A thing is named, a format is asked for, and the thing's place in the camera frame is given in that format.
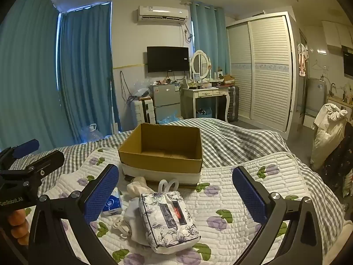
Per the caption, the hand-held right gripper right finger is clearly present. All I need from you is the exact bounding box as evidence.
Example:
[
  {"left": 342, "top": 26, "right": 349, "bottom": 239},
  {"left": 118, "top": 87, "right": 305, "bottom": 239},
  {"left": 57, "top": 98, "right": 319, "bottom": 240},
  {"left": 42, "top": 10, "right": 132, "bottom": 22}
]
[{"left": 232, "top": 166, "right": 324, "bottom": 265}]

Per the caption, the person's left hand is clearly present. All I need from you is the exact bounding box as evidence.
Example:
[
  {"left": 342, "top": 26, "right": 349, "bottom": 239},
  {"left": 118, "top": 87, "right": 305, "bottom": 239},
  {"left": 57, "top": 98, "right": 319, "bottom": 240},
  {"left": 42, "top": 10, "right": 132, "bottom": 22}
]
[{"left": 7, "top": 209, "right": 30, "bottom": 246}]

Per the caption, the floral tissue pouch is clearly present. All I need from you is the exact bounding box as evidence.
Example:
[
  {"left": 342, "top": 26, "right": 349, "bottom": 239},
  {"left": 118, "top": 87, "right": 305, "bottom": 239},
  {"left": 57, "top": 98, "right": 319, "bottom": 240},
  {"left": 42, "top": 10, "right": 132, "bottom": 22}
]
[{"left": 138, "top": 191, "right": 201, "bottom": 254}]

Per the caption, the black wall television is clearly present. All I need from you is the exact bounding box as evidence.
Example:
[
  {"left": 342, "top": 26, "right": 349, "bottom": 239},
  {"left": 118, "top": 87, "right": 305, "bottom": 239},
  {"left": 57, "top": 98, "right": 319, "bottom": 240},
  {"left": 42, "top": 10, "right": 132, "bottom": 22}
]
[{"left": 147, "top": 46, "right": 190, "bottom": 73}]

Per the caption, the white cloth bag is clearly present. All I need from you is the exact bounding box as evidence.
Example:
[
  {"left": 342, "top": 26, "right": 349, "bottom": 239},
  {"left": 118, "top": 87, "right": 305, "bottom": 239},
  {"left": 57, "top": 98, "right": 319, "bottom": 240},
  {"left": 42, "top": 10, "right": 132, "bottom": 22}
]
[{"left": 112, "top": 196, "right": 155, "bottom": 246}]

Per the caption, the oval vanity mirror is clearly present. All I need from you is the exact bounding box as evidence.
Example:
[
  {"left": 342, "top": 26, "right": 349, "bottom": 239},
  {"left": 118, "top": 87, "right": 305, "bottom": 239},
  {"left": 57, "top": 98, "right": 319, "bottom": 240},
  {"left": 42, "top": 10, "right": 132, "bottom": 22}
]
[{"left": 191, "top": 50, "right": 210, "bottom": 78}]

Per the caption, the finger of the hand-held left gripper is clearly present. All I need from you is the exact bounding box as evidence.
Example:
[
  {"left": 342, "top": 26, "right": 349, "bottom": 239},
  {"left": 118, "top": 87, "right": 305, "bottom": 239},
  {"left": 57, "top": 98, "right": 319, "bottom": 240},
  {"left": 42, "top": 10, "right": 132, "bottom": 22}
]
[
  {"left": 26, "top": 150, "right": 66, "bottom": 178},
  {"left": 11, "top": 139, "right": 40, "bottom": 160}
]

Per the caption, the blue plastic bag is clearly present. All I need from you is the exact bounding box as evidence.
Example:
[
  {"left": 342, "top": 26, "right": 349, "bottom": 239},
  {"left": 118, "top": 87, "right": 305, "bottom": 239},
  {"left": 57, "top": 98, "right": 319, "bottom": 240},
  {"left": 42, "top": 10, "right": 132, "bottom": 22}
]
[{"left": 157, "top": 110, "right": 184, "bottom": 125}]

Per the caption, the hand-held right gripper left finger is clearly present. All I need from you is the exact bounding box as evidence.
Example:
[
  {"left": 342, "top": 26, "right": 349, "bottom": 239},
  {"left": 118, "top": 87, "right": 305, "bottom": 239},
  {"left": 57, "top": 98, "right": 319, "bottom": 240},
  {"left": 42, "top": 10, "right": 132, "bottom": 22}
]
[{"left": 28, "top": 164, "right": 120, "bottom": 265}]

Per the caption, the beige soft toy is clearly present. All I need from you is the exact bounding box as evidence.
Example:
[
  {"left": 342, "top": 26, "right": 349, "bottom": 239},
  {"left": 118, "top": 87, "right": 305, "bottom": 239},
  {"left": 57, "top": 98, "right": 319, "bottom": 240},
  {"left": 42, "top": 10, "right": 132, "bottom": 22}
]
[{"left": 126, "top": 176, "right": 152, "bottom": 199}]

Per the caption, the large water bottle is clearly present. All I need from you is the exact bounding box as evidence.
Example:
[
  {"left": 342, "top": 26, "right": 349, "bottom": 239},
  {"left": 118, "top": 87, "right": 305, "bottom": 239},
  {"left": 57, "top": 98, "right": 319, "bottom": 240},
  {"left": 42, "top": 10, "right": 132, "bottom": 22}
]
[{"left": 81, "top": 123, "right": 104, "bottom": 144}]

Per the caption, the white air conditioner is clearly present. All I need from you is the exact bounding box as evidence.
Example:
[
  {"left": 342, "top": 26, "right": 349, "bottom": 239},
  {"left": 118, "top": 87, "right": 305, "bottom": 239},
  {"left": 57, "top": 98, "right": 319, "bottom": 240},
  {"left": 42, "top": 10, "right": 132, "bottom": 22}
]
[{"left": 137, "top": 5, "right": 189, "bottom": 25}]

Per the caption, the white pillow pile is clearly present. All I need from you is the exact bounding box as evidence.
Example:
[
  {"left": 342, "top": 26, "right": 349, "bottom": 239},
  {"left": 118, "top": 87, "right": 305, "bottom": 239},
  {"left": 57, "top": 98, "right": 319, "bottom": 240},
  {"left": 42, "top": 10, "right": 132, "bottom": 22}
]
[{"left": 310, "top": 103, "right": 348, "bottom": 171}]

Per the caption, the dark suitcase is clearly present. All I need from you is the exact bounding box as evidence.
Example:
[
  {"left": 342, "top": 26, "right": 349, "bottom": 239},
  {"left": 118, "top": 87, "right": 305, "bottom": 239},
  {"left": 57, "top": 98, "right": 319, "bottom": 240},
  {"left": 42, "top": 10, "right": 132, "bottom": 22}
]
[{"left": 217, "top": 85, "right": 240, "bottom": 122}]

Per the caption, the clear plastic bag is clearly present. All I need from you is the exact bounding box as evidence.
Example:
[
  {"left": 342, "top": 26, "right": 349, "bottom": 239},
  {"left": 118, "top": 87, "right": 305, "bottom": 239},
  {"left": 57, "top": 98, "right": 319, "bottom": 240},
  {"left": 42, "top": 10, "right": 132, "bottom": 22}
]
[{"left": 132, "top": 79, "right": 151, "bottom": 98}]

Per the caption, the floral quilted mat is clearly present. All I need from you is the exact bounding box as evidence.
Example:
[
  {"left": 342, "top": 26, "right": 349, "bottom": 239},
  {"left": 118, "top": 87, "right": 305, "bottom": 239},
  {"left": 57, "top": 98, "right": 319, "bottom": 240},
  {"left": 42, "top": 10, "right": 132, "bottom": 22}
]
[{"left": 37, "top": 148, "right": 329, "bottom": 265}]

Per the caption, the white suitcase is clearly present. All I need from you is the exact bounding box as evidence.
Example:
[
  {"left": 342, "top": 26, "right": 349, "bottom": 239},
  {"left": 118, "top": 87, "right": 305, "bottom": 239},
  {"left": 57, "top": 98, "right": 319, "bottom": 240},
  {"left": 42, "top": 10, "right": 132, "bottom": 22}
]
[{"left": 131, "top": 99, "right": 156, "bottom": 129}]

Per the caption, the blue tissue packet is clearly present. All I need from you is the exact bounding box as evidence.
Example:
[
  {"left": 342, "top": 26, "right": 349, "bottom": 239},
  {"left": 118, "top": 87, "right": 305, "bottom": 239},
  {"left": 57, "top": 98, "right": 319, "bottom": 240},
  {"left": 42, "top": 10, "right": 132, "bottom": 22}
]
[{"left": 100, "top": 187, "right": 123, "bottom": 217}]

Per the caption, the white louvred wardrobe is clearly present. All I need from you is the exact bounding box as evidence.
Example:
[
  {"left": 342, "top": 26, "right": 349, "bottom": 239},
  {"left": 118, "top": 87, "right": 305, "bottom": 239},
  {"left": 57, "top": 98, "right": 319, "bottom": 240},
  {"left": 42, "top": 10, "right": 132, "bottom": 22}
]
[{"left": 226, "top": 11, "right": 300, "bottom": 141}]

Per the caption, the grey mini fridge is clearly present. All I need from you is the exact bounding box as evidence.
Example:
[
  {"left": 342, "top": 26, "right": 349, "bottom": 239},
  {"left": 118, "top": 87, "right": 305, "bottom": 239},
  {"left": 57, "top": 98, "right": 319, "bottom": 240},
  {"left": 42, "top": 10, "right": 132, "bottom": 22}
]
[{"left": 149, "top": 83, "right": 182, "bottom": 124}]

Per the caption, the cardboard box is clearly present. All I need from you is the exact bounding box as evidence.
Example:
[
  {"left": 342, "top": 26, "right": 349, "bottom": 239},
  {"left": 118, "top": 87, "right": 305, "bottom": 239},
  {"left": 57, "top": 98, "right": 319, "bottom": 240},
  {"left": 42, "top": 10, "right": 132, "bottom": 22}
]
[{"left": 118, "top": 123, "right": 204, "bottom": 187}]

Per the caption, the white dressing table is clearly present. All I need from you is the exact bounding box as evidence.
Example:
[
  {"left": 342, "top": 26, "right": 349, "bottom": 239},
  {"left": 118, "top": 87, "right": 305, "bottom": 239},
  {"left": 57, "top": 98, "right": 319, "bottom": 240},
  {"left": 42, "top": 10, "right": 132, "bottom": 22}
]
[{"left": 182, "top": 86, "right": 231, "bottom": 122}]

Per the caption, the blue curtain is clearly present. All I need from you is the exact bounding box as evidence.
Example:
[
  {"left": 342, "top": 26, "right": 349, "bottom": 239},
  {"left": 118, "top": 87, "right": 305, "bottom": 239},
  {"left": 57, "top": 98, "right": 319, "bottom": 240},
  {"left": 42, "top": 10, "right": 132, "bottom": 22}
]
[
  {"left": 57, "top": 1, "right": 122, "bottom": 144},
  {"left": 0, "top": 0, "right": 68, "bottom": 151}
]

